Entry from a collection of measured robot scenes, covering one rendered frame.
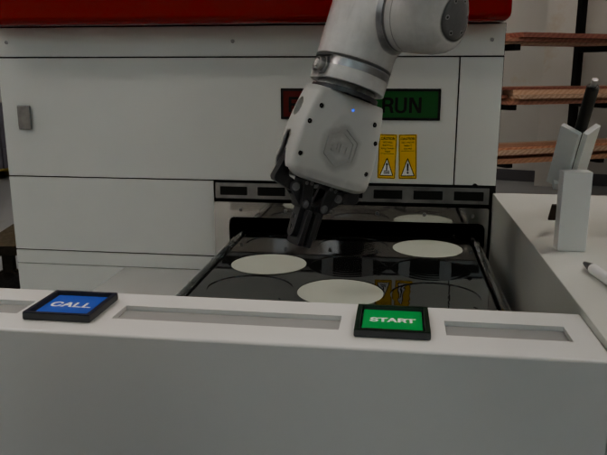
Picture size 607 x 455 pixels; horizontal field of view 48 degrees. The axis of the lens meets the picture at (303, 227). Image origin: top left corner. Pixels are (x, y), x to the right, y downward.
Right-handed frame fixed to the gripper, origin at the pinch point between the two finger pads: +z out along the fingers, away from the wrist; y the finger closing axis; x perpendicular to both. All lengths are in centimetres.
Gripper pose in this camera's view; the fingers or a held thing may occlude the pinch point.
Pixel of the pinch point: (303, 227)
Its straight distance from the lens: 74.8
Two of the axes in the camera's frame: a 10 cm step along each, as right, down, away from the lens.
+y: 8.7, 2.4, 4.4
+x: -4.0, -1.8, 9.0
